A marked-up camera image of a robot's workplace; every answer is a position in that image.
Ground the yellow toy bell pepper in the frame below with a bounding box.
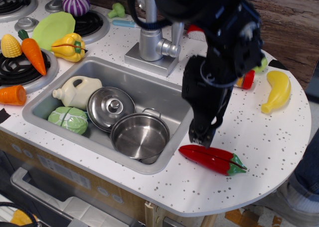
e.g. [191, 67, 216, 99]
[51, 33, 86, 62]

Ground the black tape piece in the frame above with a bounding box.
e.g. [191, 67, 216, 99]
[0, 108, 11, 124]
[268, 59, 288, 70]

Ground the red white toy sushi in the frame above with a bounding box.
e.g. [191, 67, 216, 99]
[187, 24, 206, 41]

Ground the green toy broccoli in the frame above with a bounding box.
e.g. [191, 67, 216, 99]
[107, 2, 125, 18]

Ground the steel pot lid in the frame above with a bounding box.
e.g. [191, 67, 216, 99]
[87, 87, 136, 132]

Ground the red toy chili pepper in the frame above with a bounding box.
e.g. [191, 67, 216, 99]
[178, 145, 247, 176]

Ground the steel sink basin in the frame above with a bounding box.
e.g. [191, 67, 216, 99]
[22, 57, 193, 174]

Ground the toy oven door handle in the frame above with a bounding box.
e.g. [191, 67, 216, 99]
[10, 167, 147, 227]

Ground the cream toy milk jug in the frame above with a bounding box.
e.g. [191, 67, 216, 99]
[52, 76, 102, 111]

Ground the whole orange toy carrot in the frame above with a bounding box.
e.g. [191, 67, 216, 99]
[18, 29, 46, 76]

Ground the orange toy on floor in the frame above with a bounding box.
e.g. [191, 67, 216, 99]
[9, 210, 33, 226]

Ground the purple toy onion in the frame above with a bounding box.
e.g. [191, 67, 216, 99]
[62, 0, 90, 17]

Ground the black tape piece right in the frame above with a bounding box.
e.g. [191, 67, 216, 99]
[268, 59, 288, 70]

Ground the blue toy knife handle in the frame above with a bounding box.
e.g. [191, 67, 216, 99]
[112, 19, 139, 28]

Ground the silver toy faucet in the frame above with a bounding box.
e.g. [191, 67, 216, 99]
[124, 0, 185, 77]

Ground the grey stove knob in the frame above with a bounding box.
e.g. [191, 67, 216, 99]
[14, 17, 39, 32]
[45, 0, 64, 13]

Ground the black tape piece left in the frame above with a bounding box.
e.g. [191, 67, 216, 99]
[0, 108, 11, 124]

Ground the red toy ketchup bottle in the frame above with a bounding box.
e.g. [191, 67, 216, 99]
[234, 70, 255, 89]

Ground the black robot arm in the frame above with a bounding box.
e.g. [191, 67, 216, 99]
[125, 0, 264, 147]

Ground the green toy pear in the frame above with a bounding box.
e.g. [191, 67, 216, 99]
[253, 57, 268, 73]

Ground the steel pot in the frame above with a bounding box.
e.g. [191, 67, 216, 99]
[110, 108, 170, 165]

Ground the orange toy carrot piece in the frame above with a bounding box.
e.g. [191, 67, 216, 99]
[0, 85, 26, 106]

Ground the green toy cabbage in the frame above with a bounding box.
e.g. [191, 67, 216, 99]
[47, 107, 88, 135]

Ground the front left stove burner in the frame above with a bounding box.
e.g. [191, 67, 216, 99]
[0, 50, 59, 94]

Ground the back left stove burner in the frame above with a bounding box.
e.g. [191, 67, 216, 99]
[0, 0, 38, 23]

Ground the yellow toy corn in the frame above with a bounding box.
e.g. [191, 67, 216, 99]
[0, 34, 22, 58]

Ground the yellow toy banana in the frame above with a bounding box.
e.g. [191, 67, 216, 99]
[261, 71, 291, 114]

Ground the green toy plate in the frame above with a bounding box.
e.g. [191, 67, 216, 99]
[32, 11, 75, 50]

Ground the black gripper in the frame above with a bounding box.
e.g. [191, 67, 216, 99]
[182, 55, 233, 148]

